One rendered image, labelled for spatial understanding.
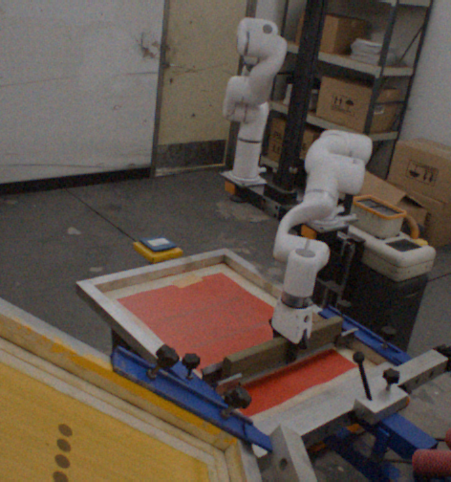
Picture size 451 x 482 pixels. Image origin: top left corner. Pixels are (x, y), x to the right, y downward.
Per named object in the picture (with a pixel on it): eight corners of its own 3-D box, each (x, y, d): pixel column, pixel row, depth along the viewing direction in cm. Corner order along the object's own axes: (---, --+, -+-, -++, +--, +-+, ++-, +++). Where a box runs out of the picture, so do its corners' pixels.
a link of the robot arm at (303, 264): (296, 231, 162) (332, 239, 161) (289, 268, 167) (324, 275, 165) (288, 254, 149) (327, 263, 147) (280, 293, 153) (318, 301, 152)
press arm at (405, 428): (354, 422, 145) (359, 405, 143) (371, 413, 148) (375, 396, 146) (417, 470, 133) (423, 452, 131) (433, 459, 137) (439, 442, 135)
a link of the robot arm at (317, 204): (332, 210, 171) (318, 276, 161) (287, 201, 173) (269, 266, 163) (336, 192, 164) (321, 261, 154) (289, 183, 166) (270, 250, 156)
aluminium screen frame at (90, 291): (75, 293, 188) (75, 282, 186) (225, 257, 224) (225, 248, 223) (245, 456, 135) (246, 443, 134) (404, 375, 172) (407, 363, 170)
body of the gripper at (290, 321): (321, 302, 156) (312, 339, 160) (292, 284, 162) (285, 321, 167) (300, 309, 151) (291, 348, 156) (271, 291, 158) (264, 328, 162)
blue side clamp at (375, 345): (313, 328, 190) (318, 308, 187) (325, 324, 193) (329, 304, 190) (393, 382, 170) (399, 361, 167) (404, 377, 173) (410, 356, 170)
